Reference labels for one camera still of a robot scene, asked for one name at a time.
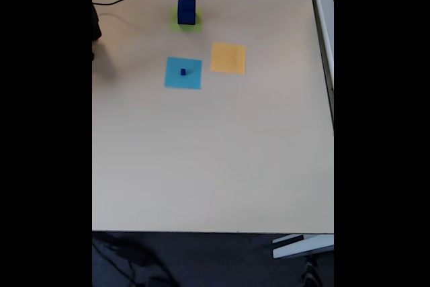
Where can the white neighbouring table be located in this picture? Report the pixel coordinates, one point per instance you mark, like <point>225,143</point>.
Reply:
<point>324,31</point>

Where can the white table foot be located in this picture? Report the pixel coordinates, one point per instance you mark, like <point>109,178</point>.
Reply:
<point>302,246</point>

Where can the large blue cube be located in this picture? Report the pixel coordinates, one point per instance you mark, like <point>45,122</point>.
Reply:
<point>186,18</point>

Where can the light blue paper square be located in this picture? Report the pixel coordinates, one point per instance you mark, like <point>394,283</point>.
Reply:
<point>174,80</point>

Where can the orange paper square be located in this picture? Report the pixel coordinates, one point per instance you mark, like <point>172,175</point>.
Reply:
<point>228,58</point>

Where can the green paper square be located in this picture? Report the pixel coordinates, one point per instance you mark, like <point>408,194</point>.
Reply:
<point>173,23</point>

